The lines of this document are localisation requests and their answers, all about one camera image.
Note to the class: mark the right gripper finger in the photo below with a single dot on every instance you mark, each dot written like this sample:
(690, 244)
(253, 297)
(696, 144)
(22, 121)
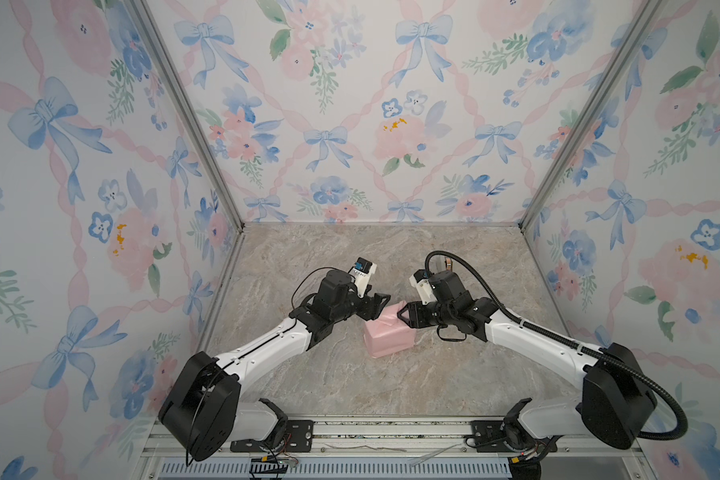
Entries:
(410, 319)
(411, 308)

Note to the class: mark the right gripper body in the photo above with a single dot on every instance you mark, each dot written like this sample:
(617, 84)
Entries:
(429, 316)

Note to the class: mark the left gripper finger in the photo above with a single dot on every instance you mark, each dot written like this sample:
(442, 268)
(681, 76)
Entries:
(381, 299)
(374, 313)

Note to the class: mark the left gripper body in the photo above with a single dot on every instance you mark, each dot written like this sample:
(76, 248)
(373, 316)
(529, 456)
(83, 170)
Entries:
(362, 306)

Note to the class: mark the purple wrapping paper sheet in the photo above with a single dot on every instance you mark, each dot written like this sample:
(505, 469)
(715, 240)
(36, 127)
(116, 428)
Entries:
(388, 334)

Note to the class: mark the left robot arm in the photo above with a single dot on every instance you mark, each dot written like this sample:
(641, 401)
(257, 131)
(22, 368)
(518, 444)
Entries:
(203, 410)

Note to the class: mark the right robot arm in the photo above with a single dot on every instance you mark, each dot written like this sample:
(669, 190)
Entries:
(612, 403)

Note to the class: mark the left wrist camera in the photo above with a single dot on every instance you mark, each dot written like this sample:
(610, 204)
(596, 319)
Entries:
(362, 273)

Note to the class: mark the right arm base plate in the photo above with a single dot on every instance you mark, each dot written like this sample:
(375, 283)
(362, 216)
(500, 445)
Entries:
(493, 436)

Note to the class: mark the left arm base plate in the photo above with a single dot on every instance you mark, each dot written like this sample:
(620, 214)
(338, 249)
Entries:
(293, 436)

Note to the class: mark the aluminium front rail frame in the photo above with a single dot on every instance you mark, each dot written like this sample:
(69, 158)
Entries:
(419, 439)

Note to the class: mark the white slotted cable duct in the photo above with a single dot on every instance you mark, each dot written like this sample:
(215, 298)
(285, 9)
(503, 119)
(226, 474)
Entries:
(338, 468)

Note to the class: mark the right aluminium corner post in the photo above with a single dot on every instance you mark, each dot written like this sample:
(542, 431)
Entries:
(636, 32)

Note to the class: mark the aluminium corner post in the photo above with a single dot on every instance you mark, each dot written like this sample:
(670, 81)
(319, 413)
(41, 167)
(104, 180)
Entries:
(156, 47)
(636, 32)

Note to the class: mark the left aluminium corner post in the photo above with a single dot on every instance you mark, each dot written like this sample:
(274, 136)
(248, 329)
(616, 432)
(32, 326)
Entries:
(156, 47)

